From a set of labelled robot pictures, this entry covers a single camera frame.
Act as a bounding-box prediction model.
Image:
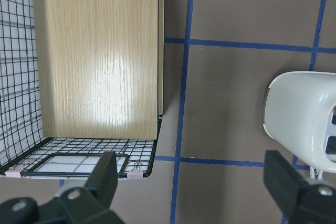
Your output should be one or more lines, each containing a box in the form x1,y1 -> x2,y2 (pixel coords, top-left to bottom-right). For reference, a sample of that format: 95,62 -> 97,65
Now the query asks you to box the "light wooden board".
33,0 -> 164,140

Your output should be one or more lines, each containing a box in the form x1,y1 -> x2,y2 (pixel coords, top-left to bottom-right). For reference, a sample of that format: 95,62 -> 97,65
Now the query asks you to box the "white two-slot toaster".
263,71 -> 335,173

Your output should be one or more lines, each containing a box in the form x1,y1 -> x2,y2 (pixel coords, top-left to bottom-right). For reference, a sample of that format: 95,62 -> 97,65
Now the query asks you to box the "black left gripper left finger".
1,152 -> 123,223

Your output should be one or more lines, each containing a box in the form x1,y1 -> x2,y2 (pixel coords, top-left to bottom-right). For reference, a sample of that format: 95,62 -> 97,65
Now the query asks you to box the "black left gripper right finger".
263,151 -> 335,223

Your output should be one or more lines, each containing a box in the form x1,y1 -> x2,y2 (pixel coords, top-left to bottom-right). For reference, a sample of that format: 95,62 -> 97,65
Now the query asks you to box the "black wire mesh rack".
1,0 -> 161,179

